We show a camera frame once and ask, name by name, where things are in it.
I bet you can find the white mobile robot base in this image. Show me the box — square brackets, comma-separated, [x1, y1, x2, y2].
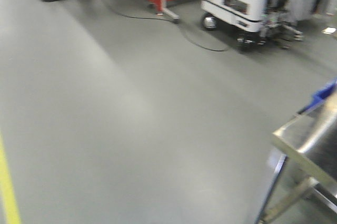
[201, 0, 303, 51]

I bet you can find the right blue plastic bin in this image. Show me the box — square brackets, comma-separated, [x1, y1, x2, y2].
[298, 77, 336, 114]

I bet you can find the black floor cable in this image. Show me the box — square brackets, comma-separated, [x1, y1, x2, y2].
[101, 0, 230, 52]

